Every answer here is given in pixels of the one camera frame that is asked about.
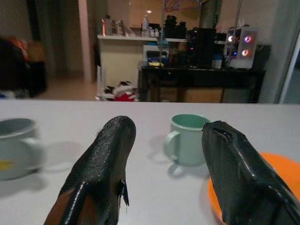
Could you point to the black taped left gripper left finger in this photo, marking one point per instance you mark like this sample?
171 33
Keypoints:
103 164

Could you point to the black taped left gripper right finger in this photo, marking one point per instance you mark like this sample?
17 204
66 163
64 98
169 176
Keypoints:
236 168

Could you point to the orange plastic plate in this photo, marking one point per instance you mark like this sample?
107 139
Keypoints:
283 168

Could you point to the mint green plastic mug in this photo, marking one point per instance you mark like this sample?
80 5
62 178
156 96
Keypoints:
187 143

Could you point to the black white red cloth pile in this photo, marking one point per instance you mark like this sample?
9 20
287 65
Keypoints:
122 92

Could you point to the white mug with yellow print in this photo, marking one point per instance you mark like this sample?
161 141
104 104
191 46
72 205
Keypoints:
16 152

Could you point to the black desk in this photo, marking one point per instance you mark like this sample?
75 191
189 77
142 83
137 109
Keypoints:
199 82

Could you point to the white shelf counter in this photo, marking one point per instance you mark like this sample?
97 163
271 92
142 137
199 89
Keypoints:
122 61

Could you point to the white computer case with lit fans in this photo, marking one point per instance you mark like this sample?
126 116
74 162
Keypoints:
243 48

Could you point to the black computer tower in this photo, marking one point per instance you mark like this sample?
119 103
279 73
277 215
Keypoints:
204 47

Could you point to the dark sofa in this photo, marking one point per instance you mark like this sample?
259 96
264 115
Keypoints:
18 68

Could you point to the clear plastic bottle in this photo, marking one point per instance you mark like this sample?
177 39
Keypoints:
145 26

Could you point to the metal pole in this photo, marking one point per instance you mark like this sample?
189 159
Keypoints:
161 30

